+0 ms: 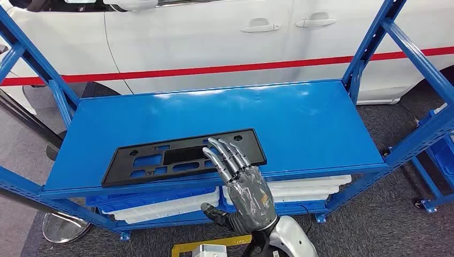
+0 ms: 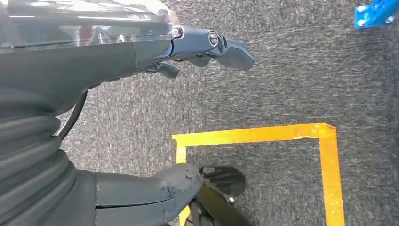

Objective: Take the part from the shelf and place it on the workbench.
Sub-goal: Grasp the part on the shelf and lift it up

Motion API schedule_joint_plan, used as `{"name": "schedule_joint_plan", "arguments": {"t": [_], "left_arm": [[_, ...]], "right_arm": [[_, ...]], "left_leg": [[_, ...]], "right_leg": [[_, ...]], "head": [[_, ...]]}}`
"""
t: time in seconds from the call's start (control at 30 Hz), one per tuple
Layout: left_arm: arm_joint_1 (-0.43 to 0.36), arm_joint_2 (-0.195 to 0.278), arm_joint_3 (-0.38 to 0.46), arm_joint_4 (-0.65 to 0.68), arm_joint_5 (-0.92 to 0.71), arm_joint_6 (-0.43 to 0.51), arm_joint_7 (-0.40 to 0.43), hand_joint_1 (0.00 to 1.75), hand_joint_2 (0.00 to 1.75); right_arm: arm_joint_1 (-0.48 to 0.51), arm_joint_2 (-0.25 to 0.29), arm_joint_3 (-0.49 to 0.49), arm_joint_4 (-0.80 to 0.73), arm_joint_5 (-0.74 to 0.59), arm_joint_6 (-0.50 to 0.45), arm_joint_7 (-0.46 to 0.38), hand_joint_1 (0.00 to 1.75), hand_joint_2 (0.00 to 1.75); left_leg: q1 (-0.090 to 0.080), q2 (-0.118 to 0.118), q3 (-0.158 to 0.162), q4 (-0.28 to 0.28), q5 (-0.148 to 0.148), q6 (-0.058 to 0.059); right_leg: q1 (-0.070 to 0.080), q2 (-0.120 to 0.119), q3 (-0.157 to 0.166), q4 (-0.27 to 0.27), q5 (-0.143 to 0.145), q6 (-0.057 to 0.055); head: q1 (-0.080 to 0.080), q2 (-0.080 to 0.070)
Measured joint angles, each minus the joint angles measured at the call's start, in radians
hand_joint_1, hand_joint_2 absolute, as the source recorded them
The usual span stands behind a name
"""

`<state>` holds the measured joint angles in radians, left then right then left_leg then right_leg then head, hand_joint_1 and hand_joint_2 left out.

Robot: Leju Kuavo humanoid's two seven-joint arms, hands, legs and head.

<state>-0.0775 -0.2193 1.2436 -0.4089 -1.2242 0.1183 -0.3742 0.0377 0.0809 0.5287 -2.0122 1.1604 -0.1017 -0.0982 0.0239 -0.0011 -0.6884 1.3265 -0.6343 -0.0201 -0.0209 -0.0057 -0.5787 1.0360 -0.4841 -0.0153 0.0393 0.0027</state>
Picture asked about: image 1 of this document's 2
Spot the yellow floor tape outline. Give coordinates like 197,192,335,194
172,235,253,257

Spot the white car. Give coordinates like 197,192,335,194
0,0,454,116

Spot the dark stanchion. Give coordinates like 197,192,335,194
0,88,69,162

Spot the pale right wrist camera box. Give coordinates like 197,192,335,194
191,244,228,257

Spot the blue metal shelf rack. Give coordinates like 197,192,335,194
0,0,454,242

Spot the red barrier belt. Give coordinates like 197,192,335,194
0,46,454,88

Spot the blue wheeled shelf rack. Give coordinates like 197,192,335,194
411,103,454,214

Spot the black plastic frame part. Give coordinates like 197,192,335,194
102,128,267,188

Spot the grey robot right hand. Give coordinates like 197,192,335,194
200,137,279,236

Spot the chrome stanchion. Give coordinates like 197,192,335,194
0,187,92,244

